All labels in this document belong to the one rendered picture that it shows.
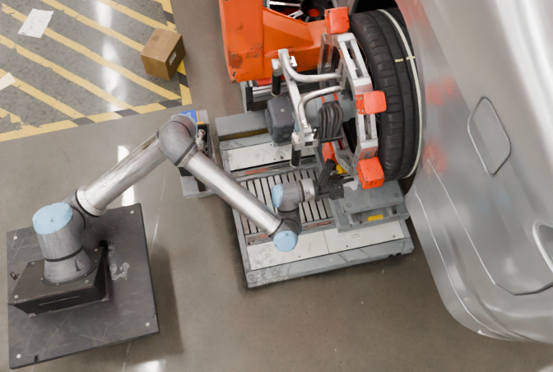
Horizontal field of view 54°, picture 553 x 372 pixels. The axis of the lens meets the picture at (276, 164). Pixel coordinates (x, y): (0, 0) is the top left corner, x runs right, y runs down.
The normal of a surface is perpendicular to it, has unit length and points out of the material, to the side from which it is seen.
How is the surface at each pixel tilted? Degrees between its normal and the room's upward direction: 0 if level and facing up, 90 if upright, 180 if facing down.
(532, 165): 81
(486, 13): 71
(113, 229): 0
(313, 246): 0
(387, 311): 0
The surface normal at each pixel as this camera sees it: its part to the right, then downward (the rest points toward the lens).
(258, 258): 0.01, -0.47
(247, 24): 0.22, 0.86
